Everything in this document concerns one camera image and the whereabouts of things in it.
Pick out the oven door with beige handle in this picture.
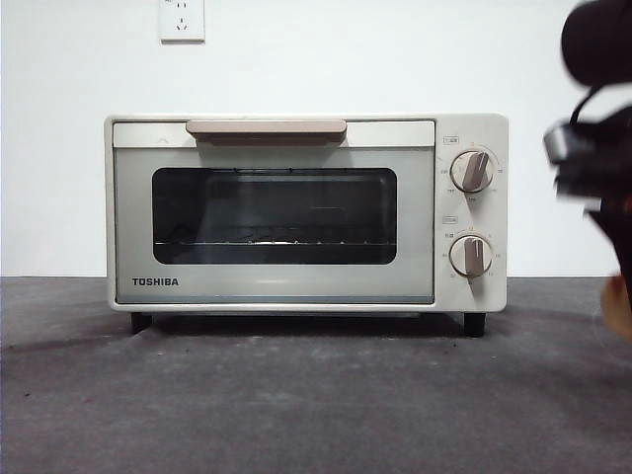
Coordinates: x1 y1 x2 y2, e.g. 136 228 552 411
113 118 436 305

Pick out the cream Toshiba toaster oven body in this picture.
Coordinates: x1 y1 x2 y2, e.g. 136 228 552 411
103 113 510 338

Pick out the cream timer knob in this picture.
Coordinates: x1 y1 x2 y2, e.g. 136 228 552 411
449 232 494 277

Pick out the cream temperature knob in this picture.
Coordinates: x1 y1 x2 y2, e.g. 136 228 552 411
451 149 498 194

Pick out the metal wire oven rack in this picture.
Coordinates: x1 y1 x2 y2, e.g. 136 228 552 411
155 238 396 249

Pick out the white wall socket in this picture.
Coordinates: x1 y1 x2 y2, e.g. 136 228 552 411
158 0 205 43

